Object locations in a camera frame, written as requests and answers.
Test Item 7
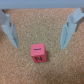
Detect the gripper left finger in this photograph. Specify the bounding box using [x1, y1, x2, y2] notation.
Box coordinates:
[0, 9, 20, 50]

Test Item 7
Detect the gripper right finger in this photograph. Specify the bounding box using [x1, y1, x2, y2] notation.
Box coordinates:
[60, 7, 84, 51]

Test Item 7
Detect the pink block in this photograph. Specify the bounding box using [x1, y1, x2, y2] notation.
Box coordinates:
[30, 43, 48, 64]

